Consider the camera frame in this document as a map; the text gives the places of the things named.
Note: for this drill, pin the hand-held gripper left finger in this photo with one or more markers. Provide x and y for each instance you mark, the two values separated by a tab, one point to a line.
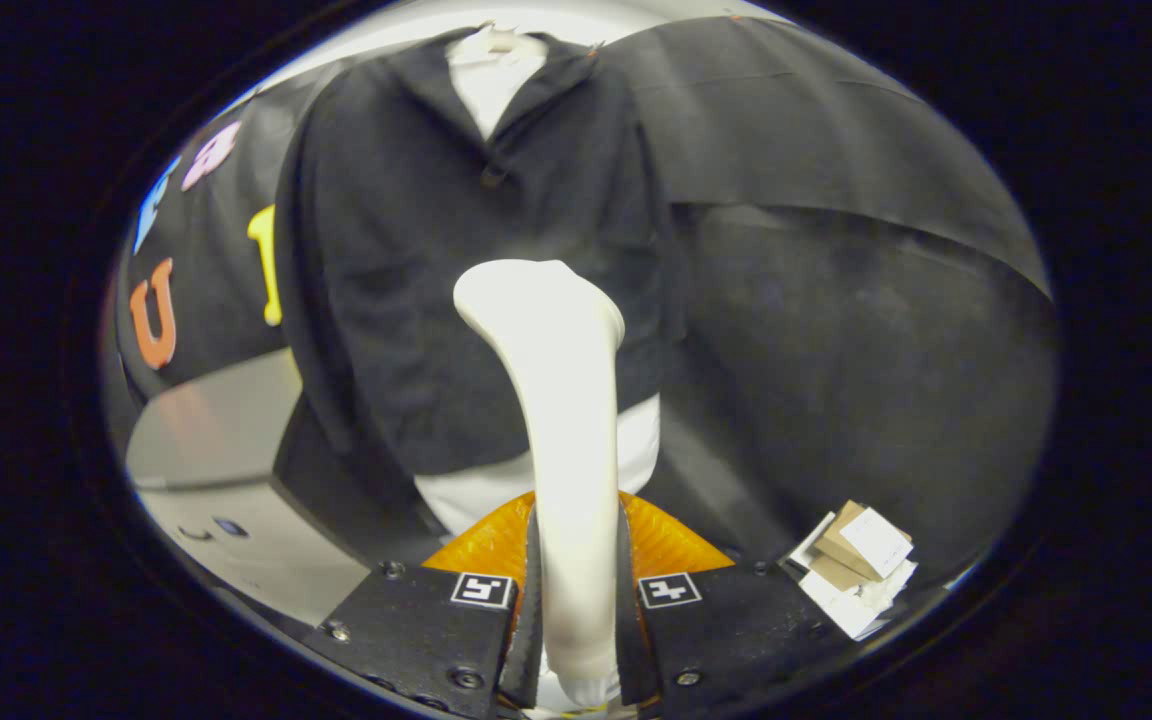
530	640

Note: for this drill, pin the white mannequin torso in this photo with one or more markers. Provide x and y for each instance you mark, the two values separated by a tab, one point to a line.
466	495

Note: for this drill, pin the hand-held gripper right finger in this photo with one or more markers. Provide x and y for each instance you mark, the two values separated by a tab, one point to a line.
633	640

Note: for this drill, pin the black backdrop cloth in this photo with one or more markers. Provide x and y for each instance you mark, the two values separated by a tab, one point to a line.
836	350

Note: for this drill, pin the white clothes hanger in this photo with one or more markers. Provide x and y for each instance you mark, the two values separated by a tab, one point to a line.
491	42

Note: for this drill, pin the white garment steamer head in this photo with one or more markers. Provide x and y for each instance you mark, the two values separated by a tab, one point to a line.
566	400

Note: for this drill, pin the grey cabinet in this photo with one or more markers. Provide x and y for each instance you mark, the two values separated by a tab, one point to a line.
226	420

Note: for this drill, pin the black suit jacket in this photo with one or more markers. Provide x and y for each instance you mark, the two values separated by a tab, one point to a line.
386	250

